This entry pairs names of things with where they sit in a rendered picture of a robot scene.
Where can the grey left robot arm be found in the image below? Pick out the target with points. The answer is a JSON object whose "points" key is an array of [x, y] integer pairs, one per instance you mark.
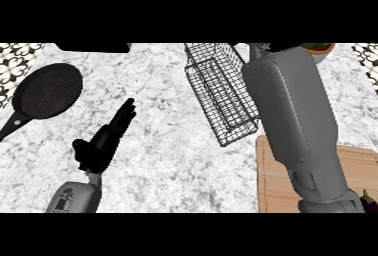
{"points": [[74, 198]]}

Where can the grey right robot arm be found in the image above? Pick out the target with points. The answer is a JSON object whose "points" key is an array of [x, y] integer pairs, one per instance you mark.
{"points": [[296, 126]]}

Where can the black frying pan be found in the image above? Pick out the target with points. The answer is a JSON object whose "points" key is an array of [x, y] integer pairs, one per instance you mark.
{"points": [[46, 91]]}

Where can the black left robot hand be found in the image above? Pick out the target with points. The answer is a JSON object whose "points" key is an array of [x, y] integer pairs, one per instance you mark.
{"points": [[101, 143]]}

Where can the black appliance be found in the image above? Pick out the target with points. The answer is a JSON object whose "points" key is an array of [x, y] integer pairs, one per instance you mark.
{"points": [[93, 47]]}

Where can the purple eggplant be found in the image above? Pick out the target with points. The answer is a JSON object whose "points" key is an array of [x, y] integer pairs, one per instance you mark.
{"points": [[368, 202]]}

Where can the terracotta plant pot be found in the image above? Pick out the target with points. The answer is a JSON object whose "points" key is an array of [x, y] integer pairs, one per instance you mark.
{"points": [[319, 48]]}

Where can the wooden cutting board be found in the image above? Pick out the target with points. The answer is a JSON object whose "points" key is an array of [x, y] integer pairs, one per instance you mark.
{"points": [[275, 180]]}

